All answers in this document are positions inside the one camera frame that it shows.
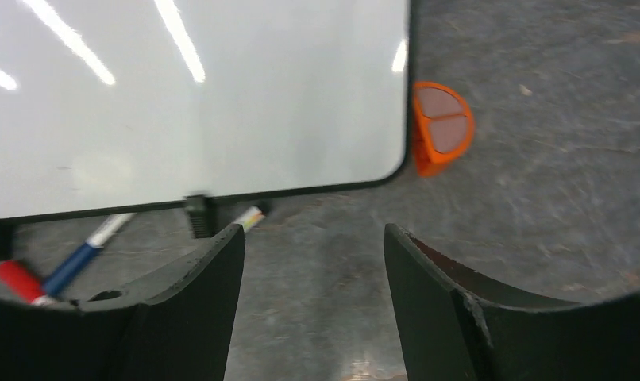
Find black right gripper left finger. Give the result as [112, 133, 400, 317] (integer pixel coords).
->
[0, 225, 245, 380]

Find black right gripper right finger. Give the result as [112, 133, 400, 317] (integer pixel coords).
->
[384, 224, 640, 380]

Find white whiteboard black frame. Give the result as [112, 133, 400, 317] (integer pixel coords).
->
[0, 1, 414, 260]

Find blue whiteboard marker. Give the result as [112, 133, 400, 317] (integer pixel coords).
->
[41, 213, 134, 297]

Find black whiteboard marker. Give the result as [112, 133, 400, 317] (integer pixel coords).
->
[233, 202, 271, 234]

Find red whiteboard marker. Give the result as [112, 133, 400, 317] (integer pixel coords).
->
[0, 260, 57, 306]

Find orange semicircle toy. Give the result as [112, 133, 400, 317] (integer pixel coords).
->
[411, 82, 475, 177]

